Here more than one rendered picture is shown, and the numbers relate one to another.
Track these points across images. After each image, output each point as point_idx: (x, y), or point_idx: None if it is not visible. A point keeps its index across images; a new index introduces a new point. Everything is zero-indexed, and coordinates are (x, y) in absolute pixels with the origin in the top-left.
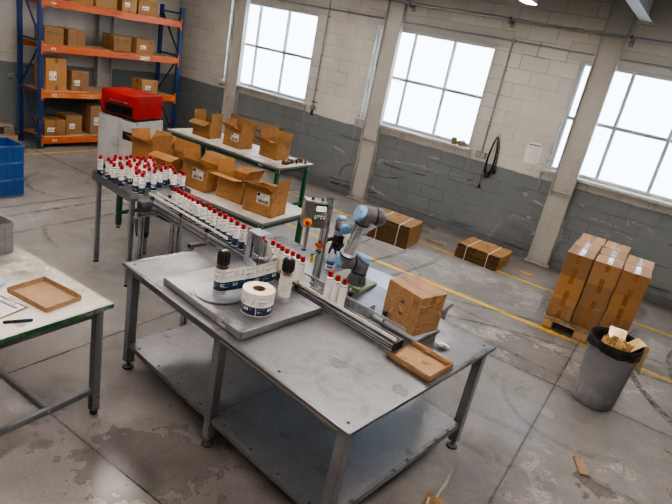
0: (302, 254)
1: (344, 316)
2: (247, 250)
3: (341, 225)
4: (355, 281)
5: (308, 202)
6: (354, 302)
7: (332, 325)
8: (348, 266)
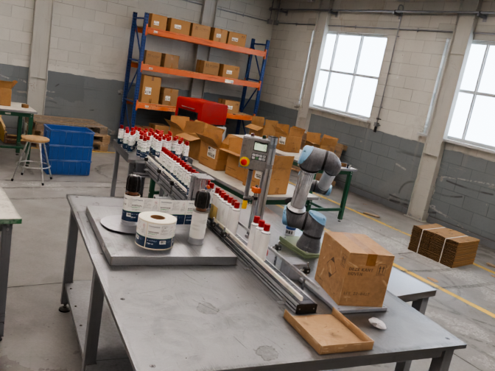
0: (268, 219)
1: (258, 269)
2: (188, 196)
3: None
4: (304, 244)
5: (245, 138)
6: None
7: (239, 276)
8: (295, 224)
